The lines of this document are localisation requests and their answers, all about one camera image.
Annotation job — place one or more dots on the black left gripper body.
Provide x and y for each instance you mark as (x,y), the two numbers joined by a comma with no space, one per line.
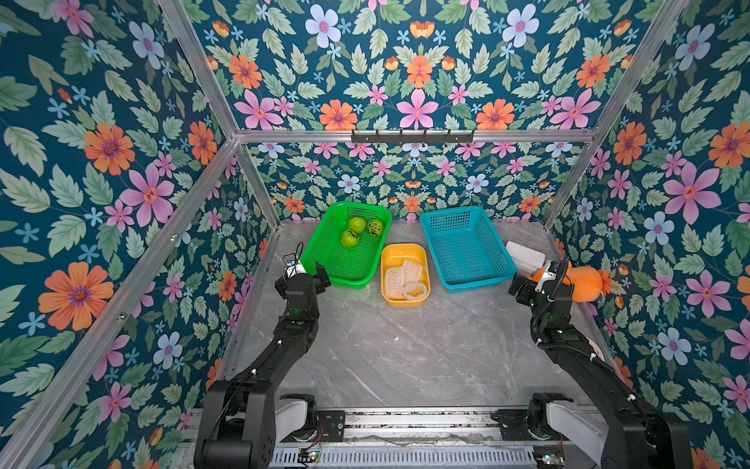
(315,287)

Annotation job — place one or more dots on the white foam net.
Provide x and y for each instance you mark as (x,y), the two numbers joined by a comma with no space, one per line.
(415,292)
(412,271)
(394,283)

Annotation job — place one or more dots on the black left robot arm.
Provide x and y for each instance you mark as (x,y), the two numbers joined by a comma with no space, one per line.
(241,422)

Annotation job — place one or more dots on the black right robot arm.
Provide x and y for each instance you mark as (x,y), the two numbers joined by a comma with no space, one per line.
(624,430)

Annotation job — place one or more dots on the light green custard apple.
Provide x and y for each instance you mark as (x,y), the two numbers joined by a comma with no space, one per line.
(357,225)

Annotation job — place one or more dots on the dark speckled custard apple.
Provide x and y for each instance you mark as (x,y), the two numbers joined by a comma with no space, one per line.
(375,228)

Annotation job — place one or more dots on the orange toy duck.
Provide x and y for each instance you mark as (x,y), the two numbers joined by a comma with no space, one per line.
(588,284)

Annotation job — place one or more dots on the white rectangular box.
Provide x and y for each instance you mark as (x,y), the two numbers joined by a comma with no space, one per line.
(526,260)

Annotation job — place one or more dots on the green plastic basket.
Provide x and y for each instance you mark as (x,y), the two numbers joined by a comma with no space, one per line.
(347,267)

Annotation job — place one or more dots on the teal plastic basket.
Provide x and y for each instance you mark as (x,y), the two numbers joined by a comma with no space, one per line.
(467,250)

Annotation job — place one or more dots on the yellow plastic tub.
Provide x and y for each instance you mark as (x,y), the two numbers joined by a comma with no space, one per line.
(394,255)

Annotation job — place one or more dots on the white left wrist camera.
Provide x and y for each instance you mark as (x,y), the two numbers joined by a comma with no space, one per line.
(292,270)

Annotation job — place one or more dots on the black wall hook rack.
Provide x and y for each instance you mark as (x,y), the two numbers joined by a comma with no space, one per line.
(429,137)

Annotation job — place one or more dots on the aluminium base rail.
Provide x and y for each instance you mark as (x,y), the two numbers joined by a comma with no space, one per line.
(428,437)

